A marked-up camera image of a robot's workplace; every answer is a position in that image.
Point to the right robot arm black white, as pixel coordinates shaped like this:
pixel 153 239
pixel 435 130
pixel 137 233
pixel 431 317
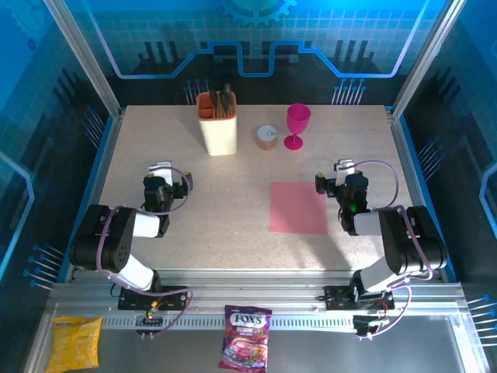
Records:
pixel 407 241

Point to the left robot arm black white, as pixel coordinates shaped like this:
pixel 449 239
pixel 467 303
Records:
pixel 116 241

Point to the cream utensil holder orange insert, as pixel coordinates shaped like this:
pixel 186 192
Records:
pixel 221 136

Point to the pink plastic goblet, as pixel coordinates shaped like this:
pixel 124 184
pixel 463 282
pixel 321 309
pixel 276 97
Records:
pixel 297 120

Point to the small can white lid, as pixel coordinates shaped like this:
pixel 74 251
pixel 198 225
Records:
pixel 267 138

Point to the steel shelf plate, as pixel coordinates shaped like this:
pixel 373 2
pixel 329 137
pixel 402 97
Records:
pixel 330 349

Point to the purple Fox's candy bag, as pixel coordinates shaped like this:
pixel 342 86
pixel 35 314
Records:
pixel 245 342

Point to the yellow snack bag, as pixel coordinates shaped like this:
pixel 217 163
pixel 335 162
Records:
pixel 75 346

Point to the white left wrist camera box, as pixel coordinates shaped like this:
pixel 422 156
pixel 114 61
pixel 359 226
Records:
pixel 161 170

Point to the aluminium table side rail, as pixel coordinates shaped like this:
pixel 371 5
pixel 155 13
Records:
pixel 416 194
pixel 95 194

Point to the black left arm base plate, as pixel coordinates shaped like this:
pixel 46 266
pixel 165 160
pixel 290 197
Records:
pixel 174 297

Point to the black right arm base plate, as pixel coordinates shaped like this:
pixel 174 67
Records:
pixel 336 297

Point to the aluminium mounting rail beam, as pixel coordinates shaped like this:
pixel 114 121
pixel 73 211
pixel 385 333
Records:
pixel 252 289

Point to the aluminium frame post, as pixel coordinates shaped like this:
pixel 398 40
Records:
pixel 88 62
pixel 422 62

